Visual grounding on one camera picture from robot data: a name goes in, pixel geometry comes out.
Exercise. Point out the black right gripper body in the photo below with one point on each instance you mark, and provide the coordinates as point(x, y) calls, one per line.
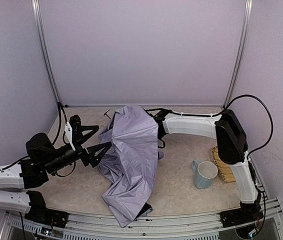
point(160, 131)

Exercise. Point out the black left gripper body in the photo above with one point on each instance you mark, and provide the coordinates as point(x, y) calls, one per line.
point(82, 149)

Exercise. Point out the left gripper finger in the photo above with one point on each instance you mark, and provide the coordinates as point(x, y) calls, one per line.
point(87, 131)
point(97, 152)

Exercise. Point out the lavender folding umbrella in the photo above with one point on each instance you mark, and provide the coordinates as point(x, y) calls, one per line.
point(131, 163)

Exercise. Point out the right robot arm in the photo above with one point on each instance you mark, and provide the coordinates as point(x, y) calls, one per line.
point(233, 150)

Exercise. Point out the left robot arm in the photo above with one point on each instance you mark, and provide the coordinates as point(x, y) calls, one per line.
point(19, 180)

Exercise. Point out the light blue ceramic mug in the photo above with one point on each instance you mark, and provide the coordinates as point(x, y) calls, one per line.
point(204, 173)

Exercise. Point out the woven bamboo tray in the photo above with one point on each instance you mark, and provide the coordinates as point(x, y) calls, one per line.
point(224, 170)

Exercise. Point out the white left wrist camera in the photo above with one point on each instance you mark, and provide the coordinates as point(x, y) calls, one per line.
point(68, 130)

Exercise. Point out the right aluminium frame post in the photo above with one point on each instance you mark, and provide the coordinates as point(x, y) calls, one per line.
point(240, 51)

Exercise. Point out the aluminium frame post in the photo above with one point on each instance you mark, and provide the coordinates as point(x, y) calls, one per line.
point(44, 50)
point(240, 51)

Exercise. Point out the left aluminium frame post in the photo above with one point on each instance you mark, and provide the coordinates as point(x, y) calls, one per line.
point(44, 50)

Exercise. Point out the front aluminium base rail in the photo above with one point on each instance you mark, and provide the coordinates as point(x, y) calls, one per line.
point(204, 225)

